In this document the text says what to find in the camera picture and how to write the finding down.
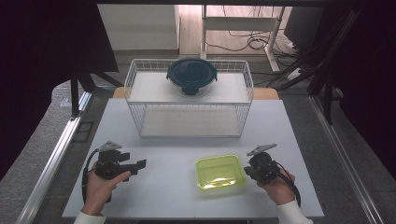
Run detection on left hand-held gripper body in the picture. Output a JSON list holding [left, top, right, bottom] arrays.
[[94, 140, 132, 181]]

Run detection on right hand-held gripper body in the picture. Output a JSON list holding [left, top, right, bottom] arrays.
[[243, 143, 281, 185]]

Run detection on yellow-green plastic container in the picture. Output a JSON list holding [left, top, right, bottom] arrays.
[[194, 154, 248, 191]]

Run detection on white wire shelf rack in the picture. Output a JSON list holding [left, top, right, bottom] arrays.
[[123, 58, 255, 139]]

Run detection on round container dark blue lid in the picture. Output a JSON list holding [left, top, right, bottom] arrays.
[[165, 57, 219, 98]]

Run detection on person's left hand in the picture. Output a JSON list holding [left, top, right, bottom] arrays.
[[80, 161, 133, 217]]

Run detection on person's right hand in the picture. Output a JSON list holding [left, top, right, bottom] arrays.
[[256, 168, 297, 206]]

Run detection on tan wooden board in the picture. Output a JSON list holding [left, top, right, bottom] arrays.
[[111, 86, 280, 101]]

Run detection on black metal stand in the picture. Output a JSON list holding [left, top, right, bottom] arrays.
[[69, 65, 124, 121], [266, 8, 362, 126]]

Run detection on white power strip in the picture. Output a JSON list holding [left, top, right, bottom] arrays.
[[285, 67, 304, 81]]

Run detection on dark curtain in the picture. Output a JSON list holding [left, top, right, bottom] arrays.
[[0, 0, 120, 182], [322, 0, 396, 181]]

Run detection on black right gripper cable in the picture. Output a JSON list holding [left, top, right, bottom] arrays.
[[275, 161, 303, 208]]

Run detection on aluminium rail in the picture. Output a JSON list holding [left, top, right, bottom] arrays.
[[14, 91, 93, 224], [308, 94, 387, 224]]

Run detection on black floor cables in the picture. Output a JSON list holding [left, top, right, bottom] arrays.
[[205, 5, 301, 58]]

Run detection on white desk frame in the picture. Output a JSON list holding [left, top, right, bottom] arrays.
[[200, 4, 286, 74]]

